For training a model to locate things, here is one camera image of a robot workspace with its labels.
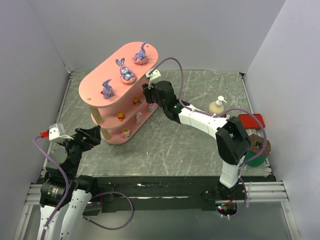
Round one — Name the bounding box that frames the pink white egg toy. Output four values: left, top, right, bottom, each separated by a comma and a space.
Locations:
147, 103, 155, 113

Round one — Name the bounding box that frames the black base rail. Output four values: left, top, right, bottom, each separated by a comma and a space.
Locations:
37, 175, 276, 213

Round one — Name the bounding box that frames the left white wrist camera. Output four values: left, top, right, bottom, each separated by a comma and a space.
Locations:
40, 123, 74, 143

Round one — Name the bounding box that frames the small purple bunny toy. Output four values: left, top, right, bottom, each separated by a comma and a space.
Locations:
101, 78, 114, 99

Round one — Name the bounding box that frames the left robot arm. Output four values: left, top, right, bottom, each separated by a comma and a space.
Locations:
37, 123, 101, 240

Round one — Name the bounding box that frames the brown and green roll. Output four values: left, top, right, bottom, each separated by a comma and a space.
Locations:
244, 134, 271, 167

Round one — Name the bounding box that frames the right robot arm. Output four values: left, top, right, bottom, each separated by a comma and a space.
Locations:
142, 80, 251, 189

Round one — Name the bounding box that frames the cream pump lotion bottle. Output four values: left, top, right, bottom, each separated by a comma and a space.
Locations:
208, 95, 226, 115

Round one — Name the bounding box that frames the pink toy with yellow top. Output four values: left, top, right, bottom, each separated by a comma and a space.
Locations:
120, 128, 131, 139

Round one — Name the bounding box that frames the pink blue patterned egg toy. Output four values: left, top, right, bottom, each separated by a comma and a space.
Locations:
136, 112, 143, 124

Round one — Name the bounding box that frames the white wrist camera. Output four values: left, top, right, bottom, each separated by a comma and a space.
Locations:
40, 123, 74, 143
145, 69, 162, 89

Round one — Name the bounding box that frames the orange bear toy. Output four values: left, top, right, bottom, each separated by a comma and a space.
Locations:
117, 111, 126, 122
132, 97, 141, 106

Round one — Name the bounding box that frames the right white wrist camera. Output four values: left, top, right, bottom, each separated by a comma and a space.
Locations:
145, 69, 162, 89

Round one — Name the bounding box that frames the electronics board with leds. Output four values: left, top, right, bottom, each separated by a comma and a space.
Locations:
216, 203, 238, 217

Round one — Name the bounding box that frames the red rectangular box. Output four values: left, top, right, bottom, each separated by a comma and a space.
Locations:
238, 113, 265, 129

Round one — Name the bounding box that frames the pink three-tier shelf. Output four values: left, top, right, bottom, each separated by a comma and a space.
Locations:
78, 41, 159, 145

